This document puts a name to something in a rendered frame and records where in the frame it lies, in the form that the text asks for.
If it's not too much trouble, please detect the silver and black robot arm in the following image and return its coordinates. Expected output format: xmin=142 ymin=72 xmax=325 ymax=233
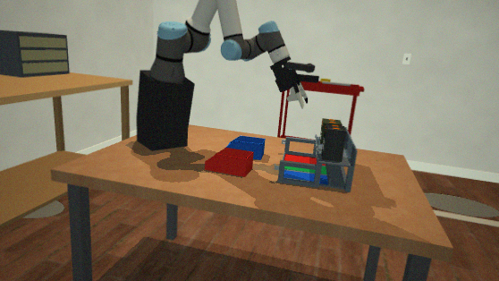
xmin=150 ymin=0 xmax=290 ymax=82

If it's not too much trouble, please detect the red bin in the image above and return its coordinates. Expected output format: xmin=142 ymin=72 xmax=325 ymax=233
xmin=205 ymin=148 xmax=254 ymax=177

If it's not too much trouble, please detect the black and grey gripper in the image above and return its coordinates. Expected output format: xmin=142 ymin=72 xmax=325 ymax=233
xmin=270 ymin=56 xmax=308 ymax=109

